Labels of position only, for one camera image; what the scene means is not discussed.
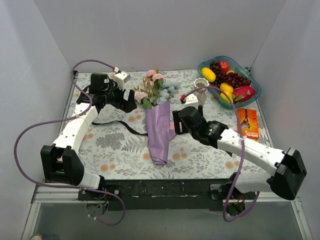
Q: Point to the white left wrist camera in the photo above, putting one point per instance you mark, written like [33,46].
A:
[121,78]

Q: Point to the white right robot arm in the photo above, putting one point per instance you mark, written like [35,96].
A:
[283,171]

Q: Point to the purple pink wrapping paper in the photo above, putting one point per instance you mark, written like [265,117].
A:
[159,132]

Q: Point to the yellow lemon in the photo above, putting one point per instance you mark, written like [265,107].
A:
[226,87]
[227,96]

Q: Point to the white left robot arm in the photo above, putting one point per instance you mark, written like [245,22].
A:
[60,160]

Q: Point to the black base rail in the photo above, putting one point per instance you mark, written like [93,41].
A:
[161,194]

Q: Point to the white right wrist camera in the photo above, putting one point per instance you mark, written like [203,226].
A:
[189,100]

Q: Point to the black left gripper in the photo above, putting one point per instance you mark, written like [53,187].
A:
[122,99]

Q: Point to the red apple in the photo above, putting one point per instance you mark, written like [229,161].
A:
[224,66]

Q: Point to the teal plastic fruit basket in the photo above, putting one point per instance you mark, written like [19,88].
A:
[233,65]

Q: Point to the white ribbed ceramic vase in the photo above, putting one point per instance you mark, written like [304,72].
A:
[202,92]

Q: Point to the yellow mango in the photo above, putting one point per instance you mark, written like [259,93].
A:
[208,74]

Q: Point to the red dragon fruit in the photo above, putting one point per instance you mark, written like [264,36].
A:
[243,93]

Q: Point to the pink rose stem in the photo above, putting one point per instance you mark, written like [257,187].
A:
[153,84]
[144,96]

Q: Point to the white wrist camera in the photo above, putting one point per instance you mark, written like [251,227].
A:
[121,78]
[189,100]

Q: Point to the orange razor package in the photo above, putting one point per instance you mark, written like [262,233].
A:
[248,123]

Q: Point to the yellow lemon upper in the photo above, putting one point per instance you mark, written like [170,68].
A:
[226,87]

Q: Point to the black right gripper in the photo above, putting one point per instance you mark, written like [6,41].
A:
[181,122]

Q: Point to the dark red grape bunch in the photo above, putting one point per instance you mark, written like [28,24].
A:
[234,79]

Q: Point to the yellow lemon lower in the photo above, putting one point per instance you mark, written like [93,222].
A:
[227,96]

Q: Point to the blue hydrangea stem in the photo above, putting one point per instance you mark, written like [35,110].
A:
[166,91]

